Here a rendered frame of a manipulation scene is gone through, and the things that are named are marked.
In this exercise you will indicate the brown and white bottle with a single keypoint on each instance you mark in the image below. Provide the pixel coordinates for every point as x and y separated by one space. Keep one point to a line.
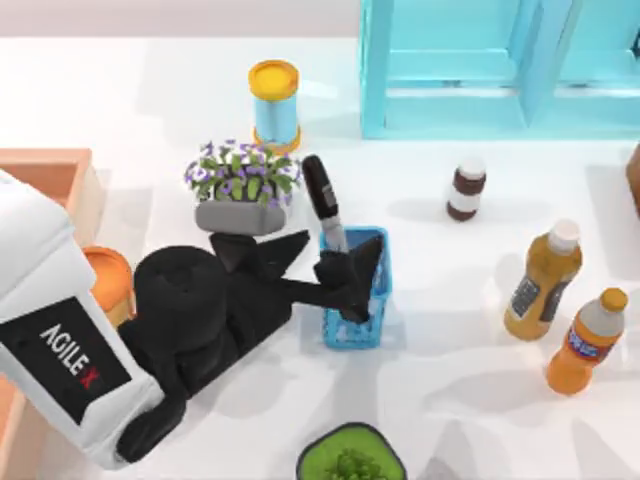
466 192

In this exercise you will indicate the black marker pen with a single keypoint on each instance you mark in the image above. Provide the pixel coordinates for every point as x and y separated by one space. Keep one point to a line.
322 195

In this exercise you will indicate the orange cup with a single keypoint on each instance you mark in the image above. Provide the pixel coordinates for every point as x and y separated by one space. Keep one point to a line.
112 277

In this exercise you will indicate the green plant pot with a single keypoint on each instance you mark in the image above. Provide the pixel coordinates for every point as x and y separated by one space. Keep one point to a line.
350 450

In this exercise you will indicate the blue pierced basket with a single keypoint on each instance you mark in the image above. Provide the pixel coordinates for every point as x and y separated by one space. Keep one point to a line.
382 300

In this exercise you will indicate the light blue rack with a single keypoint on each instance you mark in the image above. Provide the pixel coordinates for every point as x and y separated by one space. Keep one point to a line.
450 110

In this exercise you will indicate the brown box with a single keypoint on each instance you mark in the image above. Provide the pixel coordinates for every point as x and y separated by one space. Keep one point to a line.
634 180

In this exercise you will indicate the pale grey rounded box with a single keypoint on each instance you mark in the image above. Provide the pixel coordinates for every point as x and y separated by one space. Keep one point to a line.
240 219

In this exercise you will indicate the purple flower plant pot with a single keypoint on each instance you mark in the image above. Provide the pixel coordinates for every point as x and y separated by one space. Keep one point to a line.
240 170

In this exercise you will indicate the amber bottle with white cap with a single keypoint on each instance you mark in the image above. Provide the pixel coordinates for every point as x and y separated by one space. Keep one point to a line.
540 290

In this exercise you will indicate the orange bottle with yellow cap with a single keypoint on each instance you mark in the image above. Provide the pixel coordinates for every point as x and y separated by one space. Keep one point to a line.
582 350

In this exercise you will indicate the yellow and light blue can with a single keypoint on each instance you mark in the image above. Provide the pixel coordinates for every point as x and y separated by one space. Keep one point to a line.
275 115

